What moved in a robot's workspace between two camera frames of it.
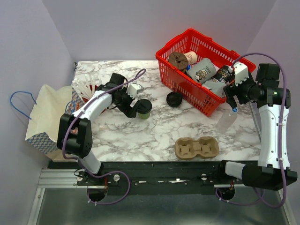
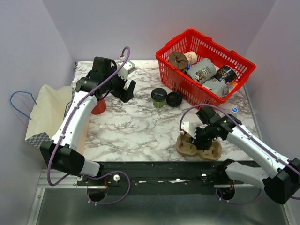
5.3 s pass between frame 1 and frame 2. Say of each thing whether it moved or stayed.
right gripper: moved
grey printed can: stayed
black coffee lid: moved
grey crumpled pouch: stayed
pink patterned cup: stayed
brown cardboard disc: stayed
